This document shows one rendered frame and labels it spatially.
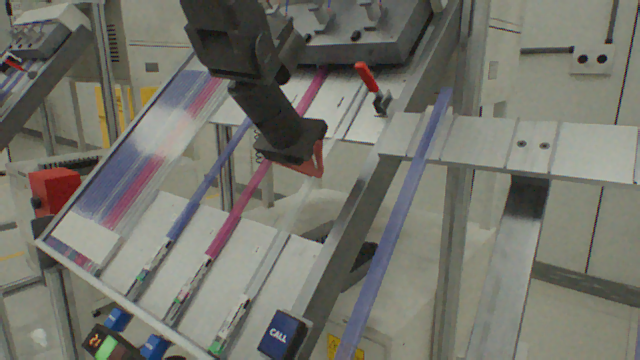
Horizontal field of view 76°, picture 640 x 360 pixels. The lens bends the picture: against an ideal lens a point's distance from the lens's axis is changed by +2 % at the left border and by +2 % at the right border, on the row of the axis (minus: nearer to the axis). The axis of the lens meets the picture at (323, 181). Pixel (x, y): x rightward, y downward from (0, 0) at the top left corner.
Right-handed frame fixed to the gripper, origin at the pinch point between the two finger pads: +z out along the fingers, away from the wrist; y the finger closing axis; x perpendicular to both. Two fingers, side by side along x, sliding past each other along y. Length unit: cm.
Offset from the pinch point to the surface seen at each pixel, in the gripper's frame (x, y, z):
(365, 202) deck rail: 2.6, -9.9, 1.6
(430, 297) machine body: 1.9, -9.8, 41.1
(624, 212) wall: -95, -39, 154
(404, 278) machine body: -0.7, -2.2, 42.7
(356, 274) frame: 4.2, 5.2, 35.1
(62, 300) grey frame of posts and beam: 39, 60, 14
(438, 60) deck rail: -26.7, -10.1, 1.8
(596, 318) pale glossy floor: -49, -37, 171
